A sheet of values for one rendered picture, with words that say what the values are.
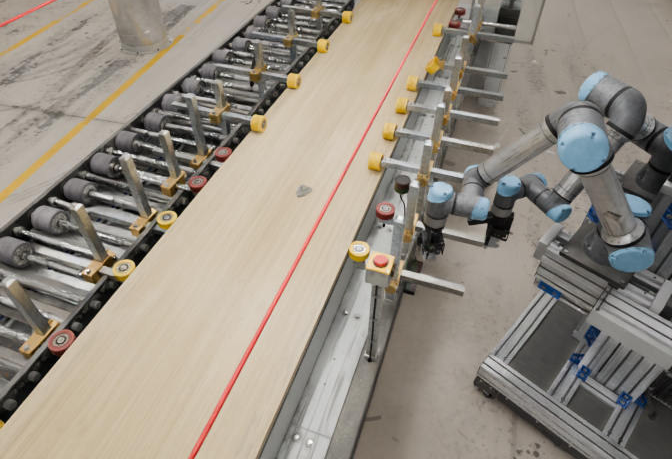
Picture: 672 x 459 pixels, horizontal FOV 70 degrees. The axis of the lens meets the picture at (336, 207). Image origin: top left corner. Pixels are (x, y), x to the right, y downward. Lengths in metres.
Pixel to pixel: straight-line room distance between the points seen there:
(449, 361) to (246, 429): 1.42
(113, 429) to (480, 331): 1.90
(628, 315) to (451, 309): 1.21
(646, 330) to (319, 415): 1.10
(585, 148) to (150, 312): 1.43
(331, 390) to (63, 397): 0.85
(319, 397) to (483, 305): 1.37
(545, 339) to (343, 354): 1.12
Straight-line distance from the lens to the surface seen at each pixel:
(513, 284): 3.08
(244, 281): 1.80
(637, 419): 2.58
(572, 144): 1.38
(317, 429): 1.81
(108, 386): 1.70
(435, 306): 2.86
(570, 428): 2.44
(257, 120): 2.44
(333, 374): 1.89
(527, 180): 1.89
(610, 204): 1.54
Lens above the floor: 2.30
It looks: 43 degrees down
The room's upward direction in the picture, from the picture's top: straight up
